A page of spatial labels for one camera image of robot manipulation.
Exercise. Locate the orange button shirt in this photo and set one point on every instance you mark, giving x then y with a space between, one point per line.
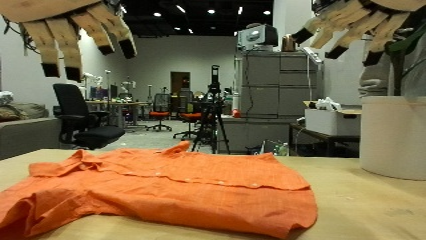
177 190

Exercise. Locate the white power strip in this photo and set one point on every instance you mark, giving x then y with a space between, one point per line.
313 55

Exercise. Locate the green leafy plant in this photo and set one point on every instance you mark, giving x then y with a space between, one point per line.
400 63

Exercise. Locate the copper kettle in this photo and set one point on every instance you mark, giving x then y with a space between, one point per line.
289 44

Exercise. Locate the person in grey sweater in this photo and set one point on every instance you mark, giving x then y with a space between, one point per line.
374 80

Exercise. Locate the grey box monitor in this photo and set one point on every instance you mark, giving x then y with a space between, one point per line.
260 36

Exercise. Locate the black office chair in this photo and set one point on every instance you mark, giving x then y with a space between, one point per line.
71 103

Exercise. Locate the grey metal cabinet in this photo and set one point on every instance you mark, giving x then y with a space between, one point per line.
275 86

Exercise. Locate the grey brown cushion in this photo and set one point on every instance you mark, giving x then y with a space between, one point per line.
27 110

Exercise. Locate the wooden office desk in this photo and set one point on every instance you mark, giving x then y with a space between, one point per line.
118 106

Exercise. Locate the white storage box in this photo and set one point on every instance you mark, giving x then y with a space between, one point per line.
331 122

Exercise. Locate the brown door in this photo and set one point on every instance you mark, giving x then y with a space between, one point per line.
177 81

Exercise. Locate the white plant pot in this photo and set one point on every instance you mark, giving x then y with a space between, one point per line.
393 136

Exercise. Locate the dark side table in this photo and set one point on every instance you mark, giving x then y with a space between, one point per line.
320 136

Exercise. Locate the grey sofa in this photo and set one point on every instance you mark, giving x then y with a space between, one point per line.
27 136

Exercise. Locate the orange seat mesh chair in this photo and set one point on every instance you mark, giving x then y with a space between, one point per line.
191 116
160 114

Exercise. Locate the red ball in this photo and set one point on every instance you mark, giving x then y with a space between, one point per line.
236 114

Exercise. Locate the grey low counter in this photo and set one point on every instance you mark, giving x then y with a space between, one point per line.
257 133

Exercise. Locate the green plastic bottles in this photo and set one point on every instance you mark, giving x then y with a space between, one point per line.
280 149

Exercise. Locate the black camera tripod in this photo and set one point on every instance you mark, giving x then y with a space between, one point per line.
213 110

